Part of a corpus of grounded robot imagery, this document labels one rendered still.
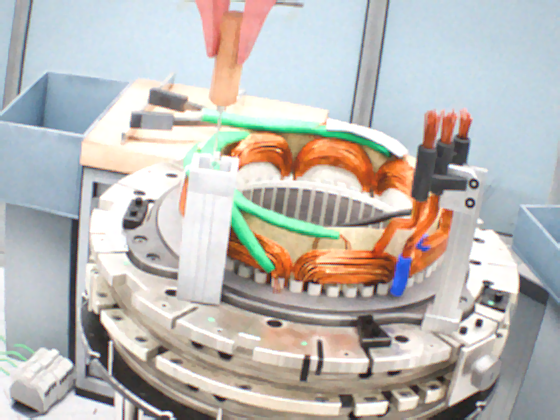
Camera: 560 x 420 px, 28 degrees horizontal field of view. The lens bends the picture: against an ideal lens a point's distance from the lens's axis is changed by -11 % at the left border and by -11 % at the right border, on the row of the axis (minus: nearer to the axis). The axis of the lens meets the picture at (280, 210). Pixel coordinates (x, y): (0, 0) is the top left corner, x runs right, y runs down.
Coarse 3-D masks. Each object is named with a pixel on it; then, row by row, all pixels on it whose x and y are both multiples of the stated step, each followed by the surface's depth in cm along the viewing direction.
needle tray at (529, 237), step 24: (528, 216) 107; (552, 216) 110; (528, 240) 107; (552, 240) 102; (528, 264) 107; (552, 264) 102; (552, 288) 102; (552, 312) 104; (552, 336) 104; (552, 360) 104; (528, 384) 108; (552, 384) 103; (528, 408) 107; (552, 408) 103
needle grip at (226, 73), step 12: (228, 12) 72; (240, 12) 72; (228, 24) 72; (240, 24) 72; (228, 36) 72; (228, 48) 72; (216, 60) 73; (228, 60) 73; (216, 72) 73; (228, 72) 73; (240, 72) 74; (216, 84) 74; (228, 84) 73; (216, 96) 74; (228, 96) 74
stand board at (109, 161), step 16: (144, 80) 124; (128, 96) 120; (144, 96) 120; (192, 96) 122; (112, 112) 115; (128, 112) 115; (176, 112) 117; (240, 112) 119; (256, 112) 120; (272, 112) 120; (288, 112) 121; (304, 112) 121; (320, 112) 122; (96, 128) 111; (112, 128) 111; (176, 128) 113; (192, 128) 114; (208, 128) 114; (96, 144) 108; (112, 144) 108; (128, 144) 108; (144, 144) 109; (160, 144) 109; (176, 144) 110; (192, 144) 110; (96, 160) 108; (112, 160) 108; (128, 160) 108; (144, 160) 107; (160, 160) 107
